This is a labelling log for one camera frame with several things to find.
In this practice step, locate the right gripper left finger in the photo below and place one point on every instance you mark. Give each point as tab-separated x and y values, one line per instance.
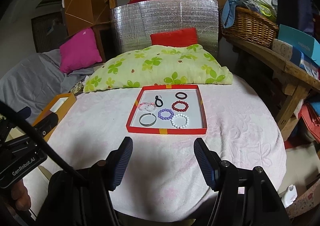
110	171

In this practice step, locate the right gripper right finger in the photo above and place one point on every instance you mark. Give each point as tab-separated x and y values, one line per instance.
219	174

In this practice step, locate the silver metal bangle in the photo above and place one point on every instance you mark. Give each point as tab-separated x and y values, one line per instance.
147	119

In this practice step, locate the person's left hand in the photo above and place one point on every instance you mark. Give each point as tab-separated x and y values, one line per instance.
19	198

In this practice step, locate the orange box lid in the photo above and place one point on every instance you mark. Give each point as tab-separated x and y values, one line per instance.
60	105

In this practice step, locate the pink fleece blanket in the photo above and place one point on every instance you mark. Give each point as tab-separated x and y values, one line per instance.
163	181

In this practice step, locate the grey bed sheet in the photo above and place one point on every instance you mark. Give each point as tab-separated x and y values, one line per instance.
36	80

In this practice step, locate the white plastic device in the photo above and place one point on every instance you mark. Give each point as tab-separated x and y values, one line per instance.
289	196

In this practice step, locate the red shallow gift box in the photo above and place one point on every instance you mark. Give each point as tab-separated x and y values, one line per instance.
179	110

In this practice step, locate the magenta pillow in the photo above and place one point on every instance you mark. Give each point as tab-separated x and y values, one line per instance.
79	52

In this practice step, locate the green clover print pillow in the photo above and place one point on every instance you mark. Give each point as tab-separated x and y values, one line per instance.
159	65

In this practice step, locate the wooden bench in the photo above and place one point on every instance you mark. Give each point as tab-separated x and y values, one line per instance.
298	81

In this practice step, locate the white floral box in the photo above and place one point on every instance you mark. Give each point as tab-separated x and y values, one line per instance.
282	48

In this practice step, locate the red cushion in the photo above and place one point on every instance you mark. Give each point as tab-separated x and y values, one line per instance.
180	38

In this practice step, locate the wicker basket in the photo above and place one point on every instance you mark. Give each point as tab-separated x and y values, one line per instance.
252	27

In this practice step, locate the teal cardboard box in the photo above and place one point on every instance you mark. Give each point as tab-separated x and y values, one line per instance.
300	40

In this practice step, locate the silver foil insulation panel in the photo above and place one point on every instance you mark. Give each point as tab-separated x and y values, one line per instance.
134	23

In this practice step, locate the blue cloth in basket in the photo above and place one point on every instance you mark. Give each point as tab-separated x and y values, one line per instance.
228	12

